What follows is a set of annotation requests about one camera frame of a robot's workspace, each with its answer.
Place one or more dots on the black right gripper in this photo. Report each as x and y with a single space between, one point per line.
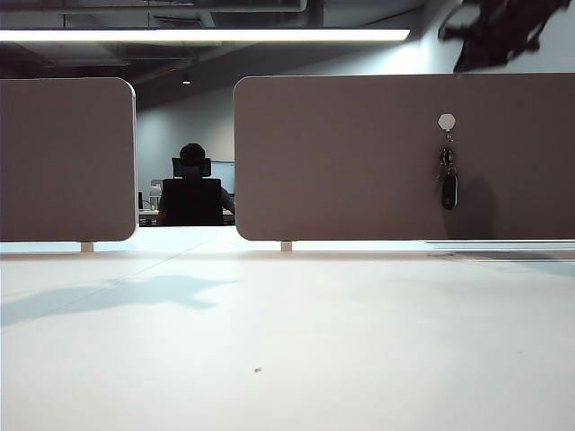
512 22

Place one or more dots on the bunch of keys with black fob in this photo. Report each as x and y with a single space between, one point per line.
449 190

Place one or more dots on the right grey desk partition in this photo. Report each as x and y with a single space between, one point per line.
341 179

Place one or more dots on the grey desk partition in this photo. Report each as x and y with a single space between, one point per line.
67 161
341 179

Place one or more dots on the long ceiling light strip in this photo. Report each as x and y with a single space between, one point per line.
202 35

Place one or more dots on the computer monitor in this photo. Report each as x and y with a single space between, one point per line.
224 175

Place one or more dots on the seated person in dark clothes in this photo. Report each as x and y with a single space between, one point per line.
193 150

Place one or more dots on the black mesh office chair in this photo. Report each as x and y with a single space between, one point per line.
191 202

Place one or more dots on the left grey desk partition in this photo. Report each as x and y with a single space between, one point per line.
67 161

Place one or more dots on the white adhesive wall hook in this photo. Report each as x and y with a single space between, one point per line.
447 121

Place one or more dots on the white panel support post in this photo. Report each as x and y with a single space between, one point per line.
87 247
287 246

